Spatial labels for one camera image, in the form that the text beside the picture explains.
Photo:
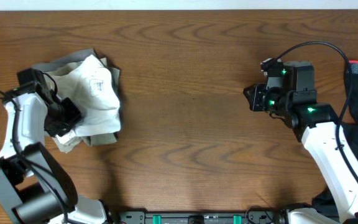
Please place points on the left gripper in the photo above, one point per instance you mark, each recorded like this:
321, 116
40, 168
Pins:
74, 114

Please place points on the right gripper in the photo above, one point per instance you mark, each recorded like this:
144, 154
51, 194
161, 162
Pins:
257, 91

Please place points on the white t-shirt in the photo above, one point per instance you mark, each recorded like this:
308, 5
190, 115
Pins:
89, 99

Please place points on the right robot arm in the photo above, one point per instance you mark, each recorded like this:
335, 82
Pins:
289, 95

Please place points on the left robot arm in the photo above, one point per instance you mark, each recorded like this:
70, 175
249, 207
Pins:
34, 188

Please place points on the khaki folded shorts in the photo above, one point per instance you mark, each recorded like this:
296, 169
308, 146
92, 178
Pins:
104, 137

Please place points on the black mounting rail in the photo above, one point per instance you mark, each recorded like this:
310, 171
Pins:
250, 217

